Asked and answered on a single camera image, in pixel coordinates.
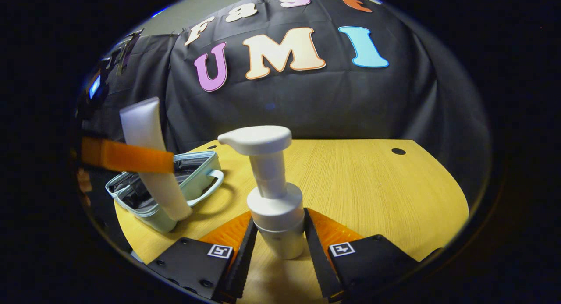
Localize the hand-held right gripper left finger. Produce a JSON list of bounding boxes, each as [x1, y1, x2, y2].
[[147, 211, 259, 304]]

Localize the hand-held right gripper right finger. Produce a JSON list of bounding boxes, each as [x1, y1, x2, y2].
[[303, 208, 421, 303]]

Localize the white squeeze tube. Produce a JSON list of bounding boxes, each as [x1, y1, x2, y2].
[[119, 97, 194, 222]]

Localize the white pump bottle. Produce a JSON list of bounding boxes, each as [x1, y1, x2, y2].
[[217, 125, 306, 260]]

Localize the pale blue suitcase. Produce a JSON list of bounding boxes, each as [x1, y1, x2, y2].
[[105, 150, 224, 233]]

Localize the black backdrop cloth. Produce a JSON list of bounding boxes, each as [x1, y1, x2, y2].
[[77, 0, 492, 208]]

